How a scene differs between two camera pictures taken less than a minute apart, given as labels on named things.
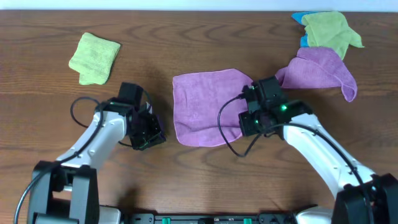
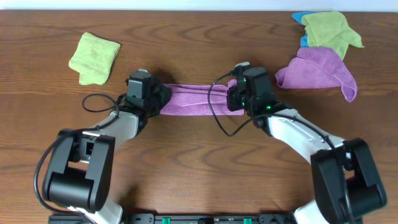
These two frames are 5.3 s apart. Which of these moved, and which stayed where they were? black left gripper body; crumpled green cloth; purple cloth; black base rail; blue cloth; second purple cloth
Moved: purple cloth; black left gripper body
Stayed: blue cloth; crumpled green cloth; second purple cloth; black base rail
